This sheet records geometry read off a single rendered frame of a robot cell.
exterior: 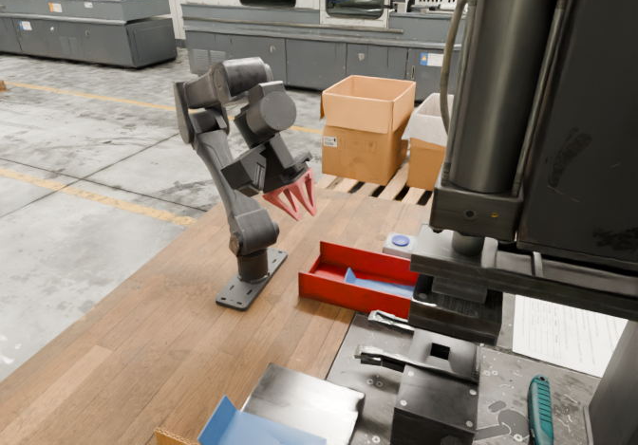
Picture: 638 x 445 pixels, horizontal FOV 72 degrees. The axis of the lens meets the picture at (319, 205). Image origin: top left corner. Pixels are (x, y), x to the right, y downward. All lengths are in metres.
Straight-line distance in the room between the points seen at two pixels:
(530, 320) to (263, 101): 0.62
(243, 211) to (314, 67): 4.77
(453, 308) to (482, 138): 0.19
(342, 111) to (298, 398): 2.38
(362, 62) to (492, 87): 4.89
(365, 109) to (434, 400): 2.37
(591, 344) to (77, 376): 0.86
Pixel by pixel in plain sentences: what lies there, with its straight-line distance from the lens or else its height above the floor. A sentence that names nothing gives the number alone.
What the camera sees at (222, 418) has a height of 0.94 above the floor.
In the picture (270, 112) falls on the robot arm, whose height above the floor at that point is 1.29.
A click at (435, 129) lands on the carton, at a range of 2.83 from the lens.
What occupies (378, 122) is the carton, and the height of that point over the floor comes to 0.58.
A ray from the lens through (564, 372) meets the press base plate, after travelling 0.86.
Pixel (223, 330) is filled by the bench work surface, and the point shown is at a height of 0.90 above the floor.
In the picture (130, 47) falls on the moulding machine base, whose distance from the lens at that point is 7.30.
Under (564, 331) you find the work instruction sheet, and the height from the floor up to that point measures 0.90.
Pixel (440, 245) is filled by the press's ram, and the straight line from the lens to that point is 0.56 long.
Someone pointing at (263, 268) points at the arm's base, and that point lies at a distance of 0.91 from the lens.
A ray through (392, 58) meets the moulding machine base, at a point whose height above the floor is 0.52.
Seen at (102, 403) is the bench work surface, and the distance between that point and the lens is 0.80.
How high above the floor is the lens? 1.49
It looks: 29 degrees down
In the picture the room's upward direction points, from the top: straight up
